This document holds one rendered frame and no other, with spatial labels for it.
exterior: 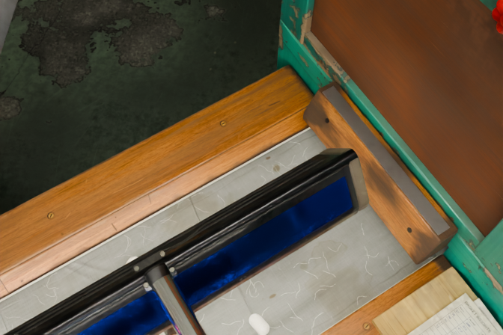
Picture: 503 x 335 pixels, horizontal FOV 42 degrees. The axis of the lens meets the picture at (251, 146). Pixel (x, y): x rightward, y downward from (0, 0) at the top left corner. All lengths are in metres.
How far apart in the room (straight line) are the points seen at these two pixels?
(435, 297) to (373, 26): 0.40
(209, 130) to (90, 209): 0.23
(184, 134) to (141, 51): 1.09
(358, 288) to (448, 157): 0.25
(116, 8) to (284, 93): 1.24
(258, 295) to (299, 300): 0.06
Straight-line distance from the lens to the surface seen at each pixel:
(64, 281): 1.06
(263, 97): 1.13
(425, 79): 0.87
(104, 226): 1.06
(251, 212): 0.65
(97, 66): 2.16
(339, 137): 1.02
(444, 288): 1.02
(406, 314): 0.99
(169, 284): 0.63
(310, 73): 1.12
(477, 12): 0.74
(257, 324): 0.98
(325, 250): 1.04
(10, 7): 0.91
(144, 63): 2.14
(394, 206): 0.98
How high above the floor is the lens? 1.72
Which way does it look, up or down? 62 degrees down
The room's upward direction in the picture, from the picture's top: 1 degrees clockwise
